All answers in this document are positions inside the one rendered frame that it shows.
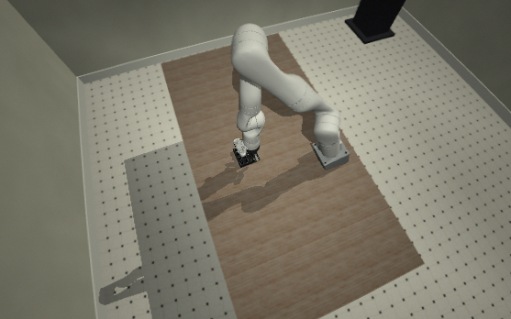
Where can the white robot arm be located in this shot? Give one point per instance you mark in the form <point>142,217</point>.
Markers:
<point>250,58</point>

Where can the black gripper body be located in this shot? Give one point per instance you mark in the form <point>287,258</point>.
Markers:
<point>253,151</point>

